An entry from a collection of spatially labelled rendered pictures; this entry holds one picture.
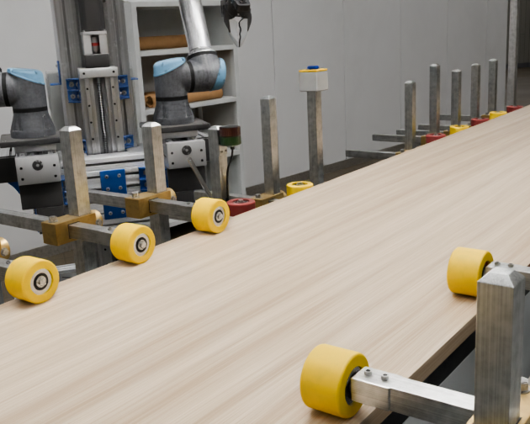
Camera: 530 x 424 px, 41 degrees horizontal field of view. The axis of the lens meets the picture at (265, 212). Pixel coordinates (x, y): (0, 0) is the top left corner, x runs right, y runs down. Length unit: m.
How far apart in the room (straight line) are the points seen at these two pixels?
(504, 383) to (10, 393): 0.65
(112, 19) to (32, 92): 0.43
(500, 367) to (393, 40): 6.98
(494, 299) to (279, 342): 0.47
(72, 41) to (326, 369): 2.07
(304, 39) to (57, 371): 5.56
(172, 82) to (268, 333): 1.61
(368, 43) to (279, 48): 1.32
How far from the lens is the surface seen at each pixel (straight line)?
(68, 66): 2.76
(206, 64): 2.67
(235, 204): 1.93
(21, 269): 1.34
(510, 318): 0.71
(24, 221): 1.78
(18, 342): 1.21
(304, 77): 2.40
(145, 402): 0.97
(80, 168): 1.66
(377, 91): 7.40
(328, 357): 0.88
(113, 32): 2.77
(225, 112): 5.30
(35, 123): 2.57
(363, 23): 7.19
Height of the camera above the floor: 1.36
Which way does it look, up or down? 14 degrees down
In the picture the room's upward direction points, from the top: 3 degrees counter-clockwise
